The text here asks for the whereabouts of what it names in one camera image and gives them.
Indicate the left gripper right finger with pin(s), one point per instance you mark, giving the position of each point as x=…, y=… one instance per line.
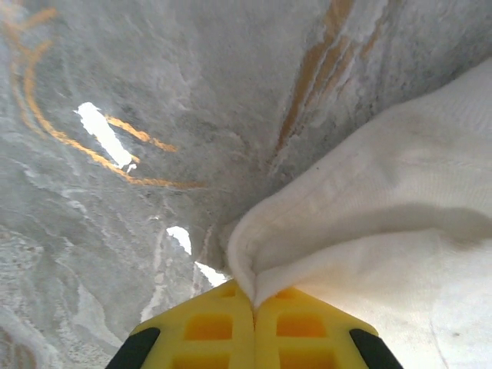
x=303, y=326

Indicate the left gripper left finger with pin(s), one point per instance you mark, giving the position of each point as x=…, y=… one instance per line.
x=215, y=326

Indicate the white t-shirt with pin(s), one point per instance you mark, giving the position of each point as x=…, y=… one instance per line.
x=384, y=192

